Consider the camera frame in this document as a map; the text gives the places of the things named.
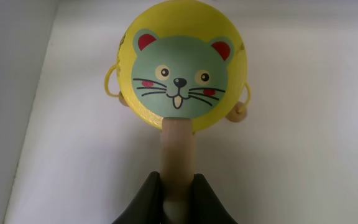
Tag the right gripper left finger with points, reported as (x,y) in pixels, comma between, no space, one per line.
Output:
(148,202)

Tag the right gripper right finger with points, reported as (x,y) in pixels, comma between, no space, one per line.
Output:
(205,205)

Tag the yellow cat face rattle drum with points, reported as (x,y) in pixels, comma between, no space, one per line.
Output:
(179,62)

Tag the white shelf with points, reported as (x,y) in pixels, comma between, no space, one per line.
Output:
(306,140)

